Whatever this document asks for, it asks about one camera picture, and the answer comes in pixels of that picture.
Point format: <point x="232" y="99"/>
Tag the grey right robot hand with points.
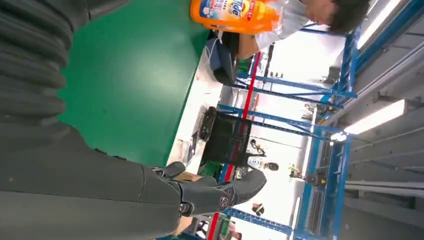
<point x="82" y="192"/>

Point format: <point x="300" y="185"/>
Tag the green table mat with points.
<point x="126" y="82"/>

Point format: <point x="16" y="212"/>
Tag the green plastic crate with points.
<point x="210" y="169"/>

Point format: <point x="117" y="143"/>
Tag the black handheld controller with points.
<point x="208" y="122"/>

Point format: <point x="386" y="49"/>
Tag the white desk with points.
<point x="198" y="96"/>

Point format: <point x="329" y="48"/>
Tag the black office chair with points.
<point x="228" y="142"/>

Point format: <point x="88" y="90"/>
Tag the blue flat bag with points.
<point x="218" y="64"/>

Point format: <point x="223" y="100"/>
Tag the red pole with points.
<point x="248" y="92"/>

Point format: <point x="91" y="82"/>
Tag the person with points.
<point x="291" y="16"/>

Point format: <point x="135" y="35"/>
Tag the blue steel shelf rack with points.
<point x="348" y="59"/>

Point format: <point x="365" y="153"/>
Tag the long ceiling light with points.
<point x="374" y="117"/>
<point x="377" y="21"/>

